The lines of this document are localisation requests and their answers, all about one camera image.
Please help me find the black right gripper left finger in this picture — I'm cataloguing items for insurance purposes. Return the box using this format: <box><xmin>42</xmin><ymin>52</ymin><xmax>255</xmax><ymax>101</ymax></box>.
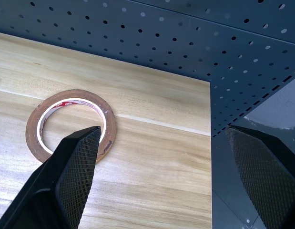
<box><xmin>0</xmin><ymin>126</ymin><xmax>102</xmax><ymax>229</ymax></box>

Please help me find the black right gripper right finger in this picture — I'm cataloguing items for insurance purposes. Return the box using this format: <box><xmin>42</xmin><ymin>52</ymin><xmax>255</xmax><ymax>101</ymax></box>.
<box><xmin>225</xmin><ymin>125</ymin><xmax>295</xmax><ymax>229</ymax></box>

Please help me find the dark perforated metal panel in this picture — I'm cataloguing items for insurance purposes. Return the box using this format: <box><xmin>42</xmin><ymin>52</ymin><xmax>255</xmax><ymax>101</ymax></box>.
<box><xmin>0</xmin><ymin>0</ymin><xmax>295</xmax><ymax>229</ymax></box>

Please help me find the brown adhesive tape roll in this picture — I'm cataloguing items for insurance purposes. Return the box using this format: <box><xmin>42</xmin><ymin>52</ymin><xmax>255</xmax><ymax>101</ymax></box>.
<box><xmin>25</xmin><ymin>89</ymin><xmax>117</xmax><ymax>164</ymax></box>

